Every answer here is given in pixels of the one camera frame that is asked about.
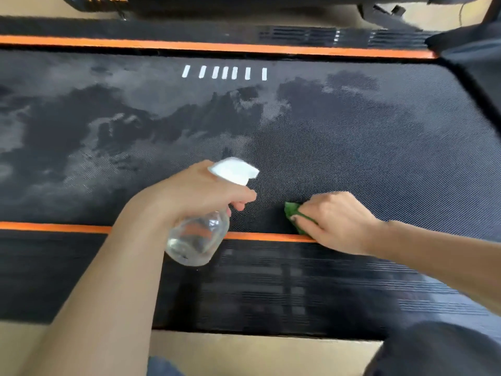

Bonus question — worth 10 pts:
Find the person's right hand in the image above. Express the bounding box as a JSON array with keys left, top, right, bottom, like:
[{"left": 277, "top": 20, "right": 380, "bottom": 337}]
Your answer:
[{"left": 289, "top": 191, "right": 386, "bottom": 256}]

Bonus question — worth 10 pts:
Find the clear spray bottle white trigger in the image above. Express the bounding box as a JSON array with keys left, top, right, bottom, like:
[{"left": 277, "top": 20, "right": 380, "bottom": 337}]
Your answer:
[{"left": 164, "top": 157, "right": 260, "bottom": 267}]

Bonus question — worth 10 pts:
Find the person's right forearm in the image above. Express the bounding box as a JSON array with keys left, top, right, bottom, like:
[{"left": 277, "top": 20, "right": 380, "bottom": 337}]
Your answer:
[{"left": 372, "top": 219, "right": 501, "bottom": 316}]

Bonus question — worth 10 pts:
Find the person's left hand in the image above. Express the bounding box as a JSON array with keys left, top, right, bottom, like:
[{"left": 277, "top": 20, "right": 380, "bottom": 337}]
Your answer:
[{"left": 127, "top": 159, "right": 258, "bottom": 231}]

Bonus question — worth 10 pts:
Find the green cloth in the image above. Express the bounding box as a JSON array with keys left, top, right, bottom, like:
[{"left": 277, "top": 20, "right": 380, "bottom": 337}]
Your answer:
[{"left": 284, "top": 202, "right": 320, "bottom": 236}]

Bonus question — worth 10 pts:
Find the person's left forearm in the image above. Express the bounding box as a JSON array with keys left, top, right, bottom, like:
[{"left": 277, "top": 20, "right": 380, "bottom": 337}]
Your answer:
[{"left": 19, "top": 195, "right": 177, "bottom": 376}]

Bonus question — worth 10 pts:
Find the black orange-striped treadmill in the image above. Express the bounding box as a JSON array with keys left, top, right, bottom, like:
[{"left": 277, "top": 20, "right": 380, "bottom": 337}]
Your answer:
[
  {"left": 0, "top": 0, "right": 501, "bottom": 343},
  {"left": 58, "top": 0, "right": 484, "bottom": 32}
]

